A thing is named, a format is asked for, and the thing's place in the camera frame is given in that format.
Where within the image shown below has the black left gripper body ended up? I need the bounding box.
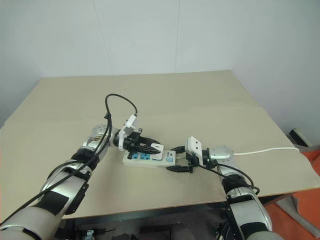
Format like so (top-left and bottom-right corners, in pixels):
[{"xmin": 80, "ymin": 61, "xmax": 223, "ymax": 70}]
[{"xmin": 123, "ymin": 128, "xmax": 145, "ymax": 160}]

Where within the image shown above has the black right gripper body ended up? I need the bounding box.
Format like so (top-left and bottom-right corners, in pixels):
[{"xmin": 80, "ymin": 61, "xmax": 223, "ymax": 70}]
[{"xmin": 185, "ymin": 151, "xmax": 201, "ymax": 175}]

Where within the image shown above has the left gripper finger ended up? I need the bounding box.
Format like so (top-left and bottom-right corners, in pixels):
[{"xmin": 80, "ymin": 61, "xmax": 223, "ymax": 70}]
[
  {"xmin": 136, "ymin": 143, "xmax": 161, "ymax": 155},
  {"xmin": 138, "ymin": 134, "xmax": 162, "ymax": 146}
]

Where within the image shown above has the white charger plug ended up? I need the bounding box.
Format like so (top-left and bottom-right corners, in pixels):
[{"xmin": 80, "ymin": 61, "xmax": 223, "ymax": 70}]
[{"xmin": 149, "ymin": 142, "xmax": 165, "ymax": 161}]

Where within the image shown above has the white power strip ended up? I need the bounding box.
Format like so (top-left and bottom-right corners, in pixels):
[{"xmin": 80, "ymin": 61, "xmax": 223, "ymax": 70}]
[{"xmin": 122, "ymin": 148, "xmax": 187, "ymax": 171}]

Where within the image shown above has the grey and black box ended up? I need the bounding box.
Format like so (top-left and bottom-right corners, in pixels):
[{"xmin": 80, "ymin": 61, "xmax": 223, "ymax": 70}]
[{"xmin": 287, "ymin": 127, "xmax": 313, "ymax": 149}]

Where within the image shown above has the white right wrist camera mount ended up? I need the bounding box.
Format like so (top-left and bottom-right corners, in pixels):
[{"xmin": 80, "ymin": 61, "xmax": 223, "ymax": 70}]
[{"xmin": 184, "ymin": 136, "xmax": 205, "ymax": 166}]

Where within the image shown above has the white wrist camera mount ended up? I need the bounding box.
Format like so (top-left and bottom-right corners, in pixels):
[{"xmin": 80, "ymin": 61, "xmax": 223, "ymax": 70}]
[
  {"xmin": 117, "ymin": 114, "xmax": 140, "ymax": 152},
  {"xmin": 184, "ymin": 136, "xmax": 205, "ymax": 166}
]

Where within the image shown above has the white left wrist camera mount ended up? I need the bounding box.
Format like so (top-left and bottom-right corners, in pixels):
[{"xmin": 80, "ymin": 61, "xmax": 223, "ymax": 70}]
[{"xmin": 117, "ymin": 114, "xmax": 140, "ymax": 152}]

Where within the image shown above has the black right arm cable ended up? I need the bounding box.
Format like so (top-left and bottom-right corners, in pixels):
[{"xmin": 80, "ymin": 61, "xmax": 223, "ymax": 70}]
[{"xmin": 196, "ymin": 163, "xmax": 261, "ymax": 201}]

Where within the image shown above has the black table frame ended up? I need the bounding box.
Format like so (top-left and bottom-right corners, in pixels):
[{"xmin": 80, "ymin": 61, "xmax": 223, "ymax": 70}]
[{"xmin": 58, "ymin": 197, "xmax": 230, "ymax": 240}]

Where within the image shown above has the white power strip cable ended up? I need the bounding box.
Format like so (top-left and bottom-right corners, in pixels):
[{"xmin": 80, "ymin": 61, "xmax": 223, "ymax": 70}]
[{"xmin": 174, "ymin": 146, "xmax": 300, "ymax": 161}]

